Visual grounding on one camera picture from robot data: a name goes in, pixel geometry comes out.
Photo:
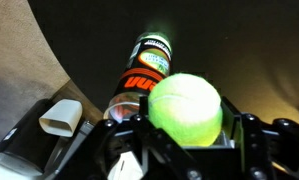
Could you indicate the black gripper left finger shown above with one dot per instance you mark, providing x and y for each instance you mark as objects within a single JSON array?
[{"x": 122, "y": 143}]

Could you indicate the yellow-green tennis ball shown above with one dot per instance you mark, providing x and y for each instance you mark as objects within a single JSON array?
[{"x": 185, "y": 110}]

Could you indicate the grey rounded rectangular duct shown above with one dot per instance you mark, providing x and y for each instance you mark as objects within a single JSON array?
[{"x": 60, "y": 116}]

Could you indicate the clear tennis ball can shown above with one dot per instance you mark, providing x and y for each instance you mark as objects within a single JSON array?
[{"x": 142, "y": 70}]

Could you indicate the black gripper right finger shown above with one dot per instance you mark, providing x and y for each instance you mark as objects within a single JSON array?
[{"x": 272, "y": 150}]

